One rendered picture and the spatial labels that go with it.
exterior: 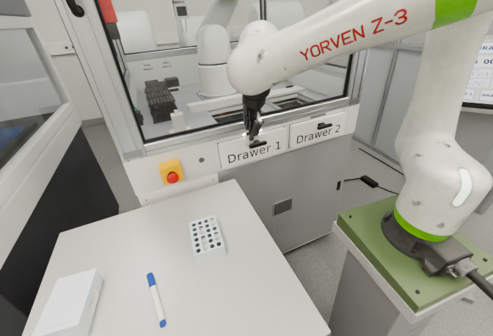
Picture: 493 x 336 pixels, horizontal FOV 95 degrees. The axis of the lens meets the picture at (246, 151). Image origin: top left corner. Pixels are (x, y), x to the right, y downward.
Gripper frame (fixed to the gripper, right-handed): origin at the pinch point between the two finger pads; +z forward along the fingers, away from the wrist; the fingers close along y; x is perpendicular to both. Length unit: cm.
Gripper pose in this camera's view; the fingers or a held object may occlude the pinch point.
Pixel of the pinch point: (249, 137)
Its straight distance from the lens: 84.7
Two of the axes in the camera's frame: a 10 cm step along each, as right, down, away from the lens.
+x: 9.2, -2.6, 3.0
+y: 3.9, 7.2, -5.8
